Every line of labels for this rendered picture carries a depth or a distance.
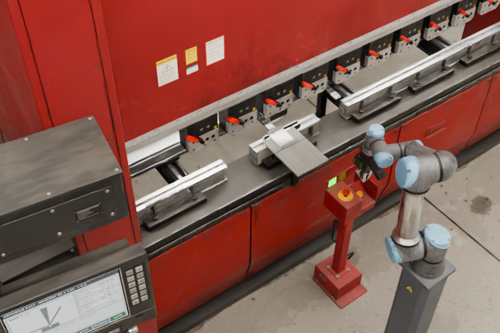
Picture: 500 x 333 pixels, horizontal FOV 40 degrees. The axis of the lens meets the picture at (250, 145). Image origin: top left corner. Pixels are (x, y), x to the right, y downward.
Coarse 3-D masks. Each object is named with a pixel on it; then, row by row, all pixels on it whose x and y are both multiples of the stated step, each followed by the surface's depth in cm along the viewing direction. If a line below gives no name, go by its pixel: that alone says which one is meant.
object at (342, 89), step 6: (330, 84) 372; (336, 84) 371; (342, 84) 371; (336, 90) 370; (342, 90) 368; (348, 90) 370; (324, 96) 381; (330, 96) 378; (342, 96) 367; (336, 102) 376
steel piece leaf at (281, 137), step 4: (276, 132) 323; (280, 132) 323; (284, 132) 323; (272, 136) 322; (276, 136) 322; (280, 136) 322; (284, 136) 322; (288, 136) 322; (276, 140) 320; (280, 140) 320; (284, 140) 320; (288, 140) 320; (292, 140) 317; (296, 140) 319; (280, 144) 318; (284, 144) 315; (288, 144) 317
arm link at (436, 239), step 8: (432, 224) 285; (424, 232) 282; (432, 232) 282; (440, 232) 283; (448, 232) 283; (424, 240) 281; (432, 240) 279; (440, 240) 279; (448, 240) 280; (424, 248) 280; (432, 248) 280; (440, 248) 280; (424, 256) 282; (432, 256) 284; (440, 256) 285
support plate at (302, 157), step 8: (296, 136) 322; (272, 144) 318; (296, 144) 318; (304, 144) 318; (280, 152) 314; (288, 152) 314; (296, 152) 314; (304, 152) 314; (312, 152) 314; (320, 152) 315; (288, 160) 311; (296, 160) 311; (304, 160) 311; (312, 160) 311; (320, 160) 311; (328, 160) 312; (296, 168) 308; (304, 168) 308; (312, 168) 308
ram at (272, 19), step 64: (128, 0) 223; (192, 0) 239; (256, 0) 257; (320, 0) 279; (384, 0) 305; (128, 64) 239; (192, 64) 258; (256, 64) 279; (320, 64) 305; (128, 128) 258
